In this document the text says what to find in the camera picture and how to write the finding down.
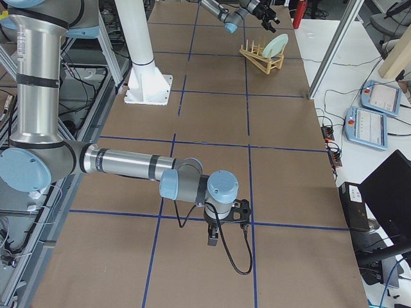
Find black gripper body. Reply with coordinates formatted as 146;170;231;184
253;0;277;22

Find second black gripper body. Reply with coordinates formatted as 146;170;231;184
204;199;250;225

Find light green round plate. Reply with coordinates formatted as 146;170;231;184
262;34;288;58

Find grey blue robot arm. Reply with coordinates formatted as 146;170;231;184
198;0;280;33

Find wooden plate rack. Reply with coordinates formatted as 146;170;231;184
240;39;286;74

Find red cylinder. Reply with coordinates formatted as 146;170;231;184
293;0;308;29

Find orange black connector strip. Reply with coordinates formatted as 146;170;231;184
321;125;342;168

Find wooden beam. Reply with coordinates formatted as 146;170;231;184
378;26;411;79

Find black laptop on stand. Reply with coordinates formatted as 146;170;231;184
338;150;410;287

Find far blue teach pendant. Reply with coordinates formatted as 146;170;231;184
360;80;402;117

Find blue teach pendant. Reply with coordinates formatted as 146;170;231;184
360;80;402;117
344;107;388;150

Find near blue teach pendant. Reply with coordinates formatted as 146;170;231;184
344;107;388;150

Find aluminium frame post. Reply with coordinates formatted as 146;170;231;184
307;0;364;99

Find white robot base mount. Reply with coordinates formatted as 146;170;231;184
115;0;173;105

